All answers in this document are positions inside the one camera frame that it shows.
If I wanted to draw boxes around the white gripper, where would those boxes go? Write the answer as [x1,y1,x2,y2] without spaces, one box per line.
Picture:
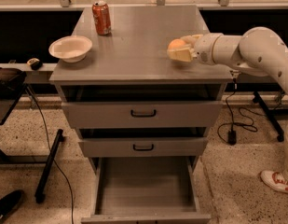
[168,33,222,65]

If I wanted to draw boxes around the orange fruit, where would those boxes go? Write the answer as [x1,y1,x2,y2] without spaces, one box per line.
[168,39,186,49]

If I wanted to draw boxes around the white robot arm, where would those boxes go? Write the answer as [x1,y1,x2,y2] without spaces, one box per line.
[167,27,288,96]

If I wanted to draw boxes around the grey drawer cabinet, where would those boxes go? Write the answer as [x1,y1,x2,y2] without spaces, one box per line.
[48,5,234,173]

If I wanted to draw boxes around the grey top drawer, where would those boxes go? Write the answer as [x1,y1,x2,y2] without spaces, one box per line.
[62,101,222,129]

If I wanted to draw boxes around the grey drawer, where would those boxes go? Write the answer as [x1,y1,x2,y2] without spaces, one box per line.
[62,101,222,129]
[78,137,208,158]
[81,157,211,224]

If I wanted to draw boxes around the grey middle drawer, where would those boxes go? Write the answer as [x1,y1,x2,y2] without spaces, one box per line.
[78,137,208,158]

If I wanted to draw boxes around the grey bottom drawer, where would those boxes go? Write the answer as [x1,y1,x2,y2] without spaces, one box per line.
[81,157,211,224]

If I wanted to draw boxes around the black stand leg right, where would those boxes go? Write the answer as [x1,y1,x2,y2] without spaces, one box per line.
[253,91,288,142]

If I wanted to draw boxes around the red soda can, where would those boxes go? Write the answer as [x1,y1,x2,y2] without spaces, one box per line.
[92,0,111,35]

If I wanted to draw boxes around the white paper bowl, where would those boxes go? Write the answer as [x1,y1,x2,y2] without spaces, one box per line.
[48,35,92,63]

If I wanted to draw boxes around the yellow black tape measure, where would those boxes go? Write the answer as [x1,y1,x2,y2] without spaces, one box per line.
[27,58,43,70]

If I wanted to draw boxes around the white red sneaker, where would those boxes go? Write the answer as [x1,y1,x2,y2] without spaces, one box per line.
[260,171,288,194]

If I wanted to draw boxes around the black shoe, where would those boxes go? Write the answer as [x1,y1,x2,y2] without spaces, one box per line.
[0,189,23,223]

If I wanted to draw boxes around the black power cable right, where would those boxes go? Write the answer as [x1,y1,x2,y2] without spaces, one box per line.
[216,77,259,146]

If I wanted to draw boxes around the black cable left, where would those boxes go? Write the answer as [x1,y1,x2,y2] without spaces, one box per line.
[25,86,75,224]

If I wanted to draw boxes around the black table frame leg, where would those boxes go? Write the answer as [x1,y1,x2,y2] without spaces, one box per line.
[0,129,64,203]

